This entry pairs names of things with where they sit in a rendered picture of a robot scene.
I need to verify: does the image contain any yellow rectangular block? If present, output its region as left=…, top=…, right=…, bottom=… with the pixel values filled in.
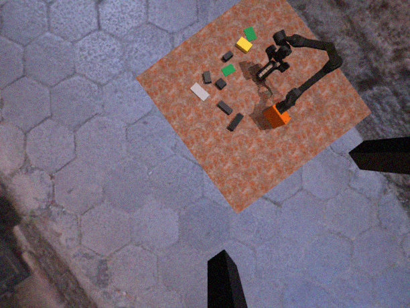
left=236, top=37, right=253, bottom=53

